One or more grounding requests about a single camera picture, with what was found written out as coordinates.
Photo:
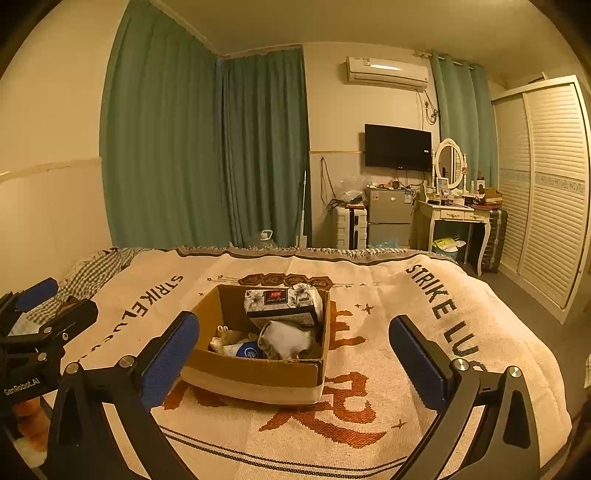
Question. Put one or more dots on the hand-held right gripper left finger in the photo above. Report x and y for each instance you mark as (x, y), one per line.
(171, 364)

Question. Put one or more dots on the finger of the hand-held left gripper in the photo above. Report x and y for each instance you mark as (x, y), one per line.
(37, 293)
(74, 318)

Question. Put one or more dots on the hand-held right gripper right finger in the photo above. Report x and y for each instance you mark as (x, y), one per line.
(418, 364)

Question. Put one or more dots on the cream lace cloth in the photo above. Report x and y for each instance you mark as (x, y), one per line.
(226, 341)

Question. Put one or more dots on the light blue tissue pack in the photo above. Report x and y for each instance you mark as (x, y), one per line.
(249, 350)

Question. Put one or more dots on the brown cardboard box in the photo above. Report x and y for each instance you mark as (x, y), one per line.
(254, 374)

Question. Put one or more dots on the white sock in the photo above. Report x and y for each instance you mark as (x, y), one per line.
(286, 339)

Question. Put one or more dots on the floral tissue pack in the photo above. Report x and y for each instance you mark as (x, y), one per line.
(272, 302)
(314, 295)

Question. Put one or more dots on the person's left hand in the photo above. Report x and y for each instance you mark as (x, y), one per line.
(30, 422)

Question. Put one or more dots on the plaid bedding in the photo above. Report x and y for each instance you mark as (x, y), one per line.
(101, 263)

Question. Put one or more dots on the printed beige blanket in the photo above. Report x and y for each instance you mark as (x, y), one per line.
(392, 295)

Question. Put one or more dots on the yellow bag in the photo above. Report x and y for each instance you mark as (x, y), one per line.
(448, 243)

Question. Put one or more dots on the dark suitcase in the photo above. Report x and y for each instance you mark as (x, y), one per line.
(495, 240)

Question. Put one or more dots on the small grey fridge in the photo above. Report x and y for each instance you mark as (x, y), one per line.
(388, 214)

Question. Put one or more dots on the white dressing table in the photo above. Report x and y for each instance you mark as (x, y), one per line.
(450, 214)

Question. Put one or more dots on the white suitcase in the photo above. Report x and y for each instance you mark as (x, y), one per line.
(348, 226)

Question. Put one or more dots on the clear water jug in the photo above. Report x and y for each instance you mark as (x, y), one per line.
(266, 239)

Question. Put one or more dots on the white mop pole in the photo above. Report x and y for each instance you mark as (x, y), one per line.
(302, 217)

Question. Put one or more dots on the clear plastic bag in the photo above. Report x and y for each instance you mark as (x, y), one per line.
(351, 189)

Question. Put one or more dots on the oval white vanity mirror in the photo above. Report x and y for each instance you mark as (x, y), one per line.
(449, 164)

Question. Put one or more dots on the wide green curtain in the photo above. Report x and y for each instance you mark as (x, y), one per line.
(161, 124)

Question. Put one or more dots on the white louvred wardrobe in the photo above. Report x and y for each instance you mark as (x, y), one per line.
(549, 184)

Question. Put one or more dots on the narrow green curtain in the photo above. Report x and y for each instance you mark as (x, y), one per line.
(464, 120)

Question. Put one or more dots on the white air conditioner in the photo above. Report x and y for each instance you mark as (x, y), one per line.
(388, 73)

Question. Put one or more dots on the black wall television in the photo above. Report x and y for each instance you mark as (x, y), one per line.
(397, 146)

